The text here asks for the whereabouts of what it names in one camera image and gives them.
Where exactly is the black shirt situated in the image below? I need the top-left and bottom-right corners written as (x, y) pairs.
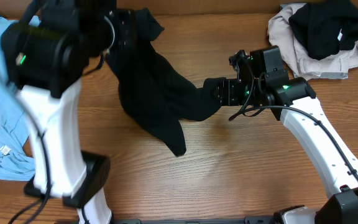
top-left (105, 8), bottom-right (221, 157)

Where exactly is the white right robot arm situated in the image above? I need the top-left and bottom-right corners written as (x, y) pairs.
top-left (212, 46), bottom-right (358, 224)

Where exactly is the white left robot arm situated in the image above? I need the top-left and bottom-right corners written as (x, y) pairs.
top-left (1, 0), bottom-right (136, 223)

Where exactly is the beige garment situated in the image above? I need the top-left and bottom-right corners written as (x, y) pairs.
top-left (267, 3), bottom-right (358, 80)

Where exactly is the black folded garment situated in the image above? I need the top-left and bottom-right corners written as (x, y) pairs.
top-left (289, 1), bottom-right (358, 60)

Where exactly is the light blue t-shirt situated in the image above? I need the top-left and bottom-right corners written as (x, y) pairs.
top-left (0, 16), bottom-right (35, 182)

